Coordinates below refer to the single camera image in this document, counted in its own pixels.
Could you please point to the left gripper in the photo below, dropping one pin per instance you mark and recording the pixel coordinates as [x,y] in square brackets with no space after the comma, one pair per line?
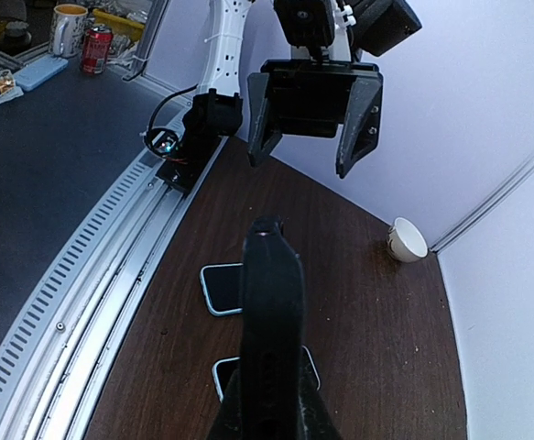
[307,98]

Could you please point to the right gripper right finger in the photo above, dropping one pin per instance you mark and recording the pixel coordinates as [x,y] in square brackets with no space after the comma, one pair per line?
[315,421]

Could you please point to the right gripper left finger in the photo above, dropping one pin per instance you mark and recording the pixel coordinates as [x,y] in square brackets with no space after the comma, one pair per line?
[229,423]

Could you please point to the black phone case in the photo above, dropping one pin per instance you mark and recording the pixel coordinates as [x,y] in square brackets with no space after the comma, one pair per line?
[272,296]

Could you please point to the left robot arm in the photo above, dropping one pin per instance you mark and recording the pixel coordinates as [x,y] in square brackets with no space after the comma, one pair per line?
[374,27]

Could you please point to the middle blue-cased phone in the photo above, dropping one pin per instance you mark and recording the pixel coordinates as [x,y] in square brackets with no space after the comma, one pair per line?
[223,370]

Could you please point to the blue-cased phone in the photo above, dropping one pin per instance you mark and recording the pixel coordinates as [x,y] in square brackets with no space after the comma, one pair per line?
[220,284]
[223,370]

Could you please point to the left blue-cased phone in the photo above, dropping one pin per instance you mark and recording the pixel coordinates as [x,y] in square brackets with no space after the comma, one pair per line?
[220,284]

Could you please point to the light blue phone case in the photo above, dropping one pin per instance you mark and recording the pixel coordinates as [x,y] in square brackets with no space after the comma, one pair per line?
[39,71]

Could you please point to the small white cup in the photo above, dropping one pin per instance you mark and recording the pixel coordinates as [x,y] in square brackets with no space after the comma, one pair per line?
[405,243]

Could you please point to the yellow tray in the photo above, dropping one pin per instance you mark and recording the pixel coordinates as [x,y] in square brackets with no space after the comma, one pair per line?
[120,25]

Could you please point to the red soda can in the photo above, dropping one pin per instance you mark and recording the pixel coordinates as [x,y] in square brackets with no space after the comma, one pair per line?
[96,46]

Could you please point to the yellow-rimmed patterned mug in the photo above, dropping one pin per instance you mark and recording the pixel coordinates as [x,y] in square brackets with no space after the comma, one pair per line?
[67,29]

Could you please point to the snack packet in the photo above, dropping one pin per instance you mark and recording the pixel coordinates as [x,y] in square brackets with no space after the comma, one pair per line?
[9,90]

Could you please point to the right corner aluminium post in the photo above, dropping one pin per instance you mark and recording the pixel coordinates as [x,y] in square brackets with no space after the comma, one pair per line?
[519,175]

